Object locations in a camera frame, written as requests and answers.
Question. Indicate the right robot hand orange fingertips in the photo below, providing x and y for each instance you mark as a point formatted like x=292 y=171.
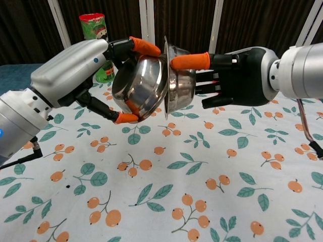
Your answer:
x=242 y=80

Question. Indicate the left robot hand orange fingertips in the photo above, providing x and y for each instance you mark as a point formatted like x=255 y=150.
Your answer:
x=70 y=68

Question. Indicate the steel bowl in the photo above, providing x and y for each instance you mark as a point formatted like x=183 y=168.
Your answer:
x=183 y=90
x=141 y=88

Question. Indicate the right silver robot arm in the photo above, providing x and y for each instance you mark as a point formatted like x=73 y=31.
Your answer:
x=302 y=70

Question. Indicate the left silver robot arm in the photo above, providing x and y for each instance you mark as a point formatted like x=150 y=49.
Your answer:
x=17 y=118

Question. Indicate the floral tablecloth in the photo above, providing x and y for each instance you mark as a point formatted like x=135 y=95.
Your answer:
x=161 y=176

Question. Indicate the green Pringles can red lid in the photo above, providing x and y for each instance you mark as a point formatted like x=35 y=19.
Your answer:
x=93 y=26

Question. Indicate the white metal frame post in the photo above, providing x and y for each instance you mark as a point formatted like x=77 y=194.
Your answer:
x=309 y=22
x=147 y=22
x=59 y=22
x=215 y=25

